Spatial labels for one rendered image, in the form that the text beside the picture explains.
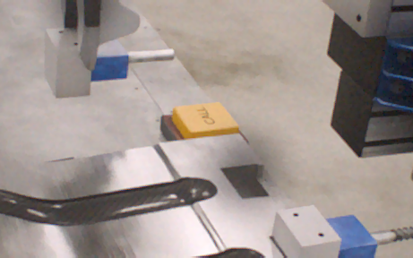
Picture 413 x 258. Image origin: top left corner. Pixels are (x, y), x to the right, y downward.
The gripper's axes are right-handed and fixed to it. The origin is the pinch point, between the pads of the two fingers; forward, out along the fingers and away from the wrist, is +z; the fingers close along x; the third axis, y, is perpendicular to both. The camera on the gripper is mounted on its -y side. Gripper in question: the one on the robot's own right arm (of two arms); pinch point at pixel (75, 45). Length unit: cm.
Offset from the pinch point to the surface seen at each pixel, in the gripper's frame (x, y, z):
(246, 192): -16.5, 12.7, 8.8
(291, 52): 174, 127, 96
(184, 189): -17.7, 5.7, 6.6
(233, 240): -26.4, 6.7, 6.0
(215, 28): 198, 108, 96
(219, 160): -14.5, 10.3, 6.1
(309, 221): -28.8, 12.2, 3.4
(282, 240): -28.6, 10.1, 5.0
